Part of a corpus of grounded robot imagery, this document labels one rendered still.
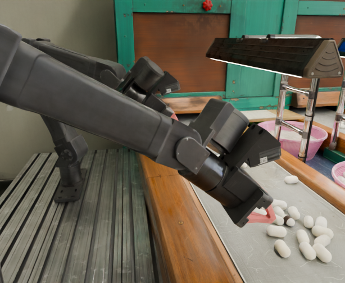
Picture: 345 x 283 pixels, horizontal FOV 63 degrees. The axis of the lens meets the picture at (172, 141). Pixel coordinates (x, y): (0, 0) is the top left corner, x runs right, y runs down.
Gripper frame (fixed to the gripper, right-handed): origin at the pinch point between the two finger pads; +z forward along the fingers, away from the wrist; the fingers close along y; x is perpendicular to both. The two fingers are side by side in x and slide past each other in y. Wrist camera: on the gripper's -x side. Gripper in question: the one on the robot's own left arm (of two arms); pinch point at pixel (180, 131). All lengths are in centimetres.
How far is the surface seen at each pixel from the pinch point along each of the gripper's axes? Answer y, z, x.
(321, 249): -42.4, 18.4, -3.1
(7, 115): 132, -54, 79
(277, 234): -36.3, 15.4, 0.6
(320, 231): -37.8, 21.3, -5.1
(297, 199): -23.8, 26.0, -6.8
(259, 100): 49, 41, -30
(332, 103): 43, 70, -53
